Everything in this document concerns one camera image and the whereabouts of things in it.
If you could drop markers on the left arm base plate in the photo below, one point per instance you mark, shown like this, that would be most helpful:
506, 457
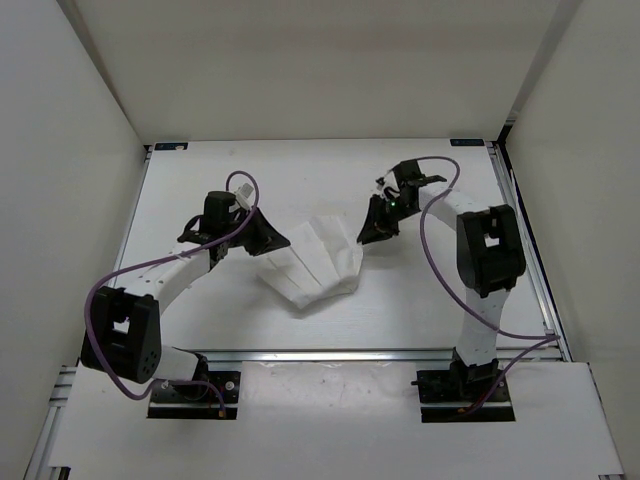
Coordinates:
214, 397

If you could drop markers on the front white cover board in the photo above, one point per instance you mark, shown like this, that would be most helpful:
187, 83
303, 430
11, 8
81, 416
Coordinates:
349, 421

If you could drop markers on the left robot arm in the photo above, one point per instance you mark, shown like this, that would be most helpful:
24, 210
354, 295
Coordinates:
123, 332

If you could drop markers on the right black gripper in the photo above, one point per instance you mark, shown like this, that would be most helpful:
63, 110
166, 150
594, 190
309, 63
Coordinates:
375, 227

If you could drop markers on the white skirt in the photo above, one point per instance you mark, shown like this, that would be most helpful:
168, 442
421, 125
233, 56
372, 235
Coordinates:
323, 260

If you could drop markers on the left blue table label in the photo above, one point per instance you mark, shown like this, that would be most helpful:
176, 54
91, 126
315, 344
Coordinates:
171, 146

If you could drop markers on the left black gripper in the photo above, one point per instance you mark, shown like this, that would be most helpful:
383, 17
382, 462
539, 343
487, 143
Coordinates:
266, 237

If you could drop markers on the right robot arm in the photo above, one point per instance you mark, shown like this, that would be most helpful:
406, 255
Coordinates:
489, 254

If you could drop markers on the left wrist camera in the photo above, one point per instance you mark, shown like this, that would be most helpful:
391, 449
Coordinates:
245, 192

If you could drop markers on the right blue table label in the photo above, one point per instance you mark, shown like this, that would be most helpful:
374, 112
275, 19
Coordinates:
467, 142

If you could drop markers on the blue table label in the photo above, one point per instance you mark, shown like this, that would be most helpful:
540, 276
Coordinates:
467, 142
171, 146

